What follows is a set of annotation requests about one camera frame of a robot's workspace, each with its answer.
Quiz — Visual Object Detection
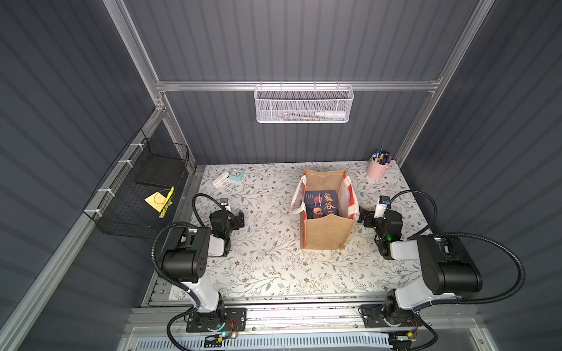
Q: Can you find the jute canvas Christmas bag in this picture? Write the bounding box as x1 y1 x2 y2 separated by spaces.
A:
291 170 359 250

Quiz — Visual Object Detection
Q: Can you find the dark portrait book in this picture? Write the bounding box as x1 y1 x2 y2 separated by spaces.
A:
304 190 339 219

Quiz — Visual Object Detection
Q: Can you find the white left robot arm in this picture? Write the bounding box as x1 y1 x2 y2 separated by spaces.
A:
152 210 247 333

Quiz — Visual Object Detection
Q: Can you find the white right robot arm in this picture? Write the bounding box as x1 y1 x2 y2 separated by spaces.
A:
359 209 482 326

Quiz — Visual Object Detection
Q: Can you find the mint green small box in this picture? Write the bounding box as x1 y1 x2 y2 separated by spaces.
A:
229 168 244 181

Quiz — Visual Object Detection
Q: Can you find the pink pen cup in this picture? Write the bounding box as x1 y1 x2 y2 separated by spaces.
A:
367 143 392 181

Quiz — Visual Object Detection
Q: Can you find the yellow sticky note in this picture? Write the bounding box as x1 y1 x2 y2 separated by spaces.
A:
144 190 172 214

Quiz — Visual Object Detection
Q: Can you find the white marker in basket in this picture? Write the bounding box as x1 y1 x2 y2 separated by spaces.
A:
315 111 347 120

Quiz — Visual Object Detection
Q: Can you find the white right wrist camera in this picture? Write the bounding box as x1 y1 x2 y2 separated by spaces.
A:
374 195 392 218

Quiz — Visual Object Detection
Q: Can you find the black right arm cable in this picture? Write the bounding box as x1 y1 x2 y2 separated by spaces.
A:
385 189 526 351

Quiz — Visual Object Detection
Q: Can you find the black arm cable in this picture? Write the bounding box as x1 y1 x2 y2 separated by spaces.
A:
150 192 227 351
385 189 526 351

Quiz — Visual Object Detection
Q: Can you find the black wire wall basket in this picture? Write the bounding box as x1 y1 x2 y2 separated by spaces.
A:
83 132 190 239

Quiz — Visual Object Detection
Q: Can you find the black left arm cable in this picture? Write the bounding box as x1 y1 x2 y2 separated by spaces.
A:
150 192 227 351

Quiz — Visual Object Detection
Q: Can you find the white wire basket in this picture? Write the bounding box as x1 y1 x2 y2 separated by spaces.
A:
253 83 354 124

